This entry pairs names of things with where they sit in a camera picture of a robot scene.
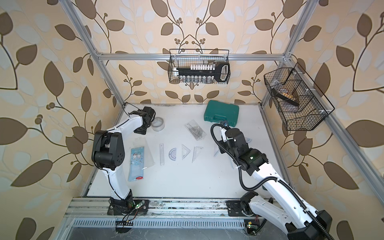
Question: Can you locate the clear triangle ruler long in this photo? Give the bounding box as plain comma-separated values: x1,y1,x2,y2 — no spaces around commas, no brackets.
192,147,204,163

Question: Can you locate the clear straight ruler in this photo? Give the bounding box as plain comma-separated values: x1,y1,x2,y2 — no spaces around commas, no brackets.
160,144,165,166

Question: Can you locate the clear protractor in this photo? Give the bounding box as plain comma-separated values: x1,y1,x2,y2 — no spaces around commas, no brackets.
169,148,177,161

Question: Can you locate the clear triangle ruler small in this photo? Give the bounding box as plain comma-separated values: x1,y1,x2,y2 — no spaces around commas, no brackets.
182,144,191,160

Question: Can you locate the blue ruler set pouch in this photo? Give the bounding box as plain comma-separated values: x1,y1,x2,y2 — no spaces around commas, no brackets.
128,147,145,182

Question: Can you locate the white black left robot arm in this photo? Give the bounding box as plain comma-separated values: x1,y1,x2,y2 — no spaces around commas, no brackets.
91,107,156,201

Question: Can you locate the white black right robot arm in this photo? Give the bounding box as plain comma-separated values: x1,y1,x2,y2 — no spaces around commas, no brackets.
211,124,333,240

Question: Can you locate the black socket bit holder set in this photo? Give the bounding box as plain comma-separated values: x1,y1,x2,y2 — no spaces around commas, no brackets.
173,62,231,83

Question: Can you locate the clear packing tape roll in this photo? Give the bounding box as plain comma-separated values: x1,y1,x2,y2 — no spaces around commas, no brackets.
151,117,165,132

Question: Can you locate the green plastic tool case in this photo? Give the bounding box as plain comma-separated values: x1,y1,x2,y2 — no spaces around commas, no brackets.
204,100,240,127

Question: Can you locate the dark tool in right basket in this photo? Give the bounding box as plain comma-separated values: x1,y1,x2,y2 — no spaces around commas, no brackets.
273,89,300,107

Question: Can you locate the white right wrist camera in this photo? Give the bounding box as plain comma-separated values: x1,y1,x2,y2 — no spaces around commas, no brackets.
220,121,230,142

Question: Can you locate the aluminium frame post back left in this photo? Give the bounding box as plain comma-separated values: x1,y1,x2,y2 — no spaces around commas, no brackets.
59,0,125,106

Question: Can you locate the aluminium frame post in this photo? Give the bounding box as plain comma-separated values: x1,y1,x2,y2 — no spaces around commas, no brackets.
59,0,125,106
260,0,319,108

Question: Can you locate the black wire basket back wall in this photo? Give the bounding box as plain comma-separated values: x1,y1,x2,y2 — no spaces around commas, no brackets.
168,48,231,84

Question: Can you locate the black wire basket wall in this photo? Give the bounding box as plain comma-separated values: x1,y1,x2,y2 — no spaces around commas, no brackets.
168,48,231,84
264,63,335,131

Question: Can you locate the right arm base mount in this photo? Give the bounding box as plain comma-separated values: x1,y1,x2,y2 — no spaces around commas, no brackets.
226,200,260,218

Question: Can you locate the aluminium frame bar back top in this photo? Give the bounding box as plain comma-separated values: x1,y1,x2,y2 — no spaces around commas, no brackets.
96,53,286,61

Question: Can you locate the black wire basket right wall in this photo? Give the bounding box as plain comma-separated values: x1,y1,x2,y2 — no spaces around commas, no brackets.
264,63,335,131

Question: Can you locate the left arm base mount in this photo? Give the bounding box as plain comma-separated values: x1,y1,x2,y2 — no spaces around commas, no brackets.
107,197,150,216

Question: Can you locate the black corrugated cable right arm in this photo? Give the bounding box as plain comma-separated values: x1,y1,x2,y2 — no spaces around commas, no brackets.
209,122,335,240

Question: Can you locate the aluminium frame rail right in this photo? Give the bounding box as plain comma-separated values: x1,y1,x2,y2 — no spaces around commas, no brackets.
284,56,384,206

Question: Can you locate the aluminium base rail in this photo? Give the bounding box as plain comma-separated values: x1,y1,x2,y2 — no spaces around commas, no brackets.
64,197,313,219

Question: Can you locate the aluminium frame post back right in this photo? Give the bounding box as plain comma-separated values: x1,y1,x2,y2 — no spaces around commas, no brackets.
260,0,319,108

